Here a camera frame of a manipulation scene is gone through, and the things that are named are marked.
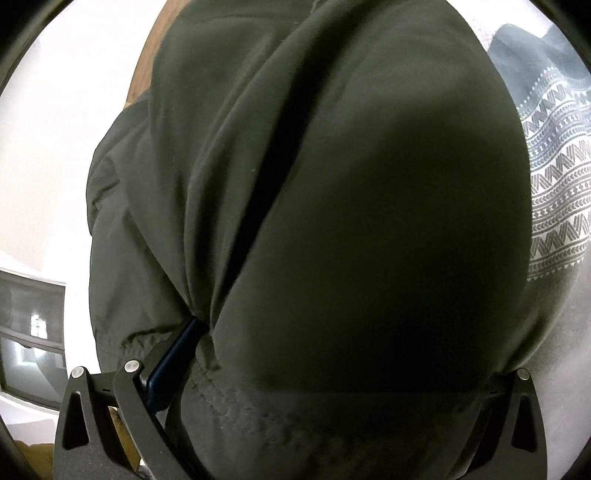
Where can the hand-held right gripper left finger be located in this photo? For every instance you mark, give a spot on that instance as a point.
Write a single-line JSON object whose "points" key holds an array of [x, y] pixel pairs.
{"points": [[178, 357]]}

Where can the dark green puffer jacket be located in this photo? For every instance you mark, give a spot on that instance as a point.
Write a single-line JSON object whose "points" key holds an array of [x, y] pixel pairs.
{"points": [[346, 230]]}

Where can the wooden headboard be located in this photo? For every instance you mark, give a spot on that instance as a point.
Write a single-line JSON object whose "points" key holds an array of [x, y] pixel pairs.
{"points": [[143, 64]]}

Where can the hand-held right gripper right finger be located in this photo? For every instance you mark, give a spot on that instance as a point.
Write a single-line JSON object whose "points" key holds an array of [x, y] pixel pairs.
{"points": [[526, 415]]}

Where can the dark framed window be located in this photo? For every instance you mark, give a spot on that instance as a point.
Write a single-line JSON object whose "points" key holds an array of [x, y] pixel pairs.
{"points": [[32, 332]]}

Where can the grey patterned sweater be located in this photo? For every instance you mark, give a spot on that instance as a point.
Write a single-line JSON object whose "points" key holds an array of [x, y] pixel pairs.
{"points": [[554, 161]]}

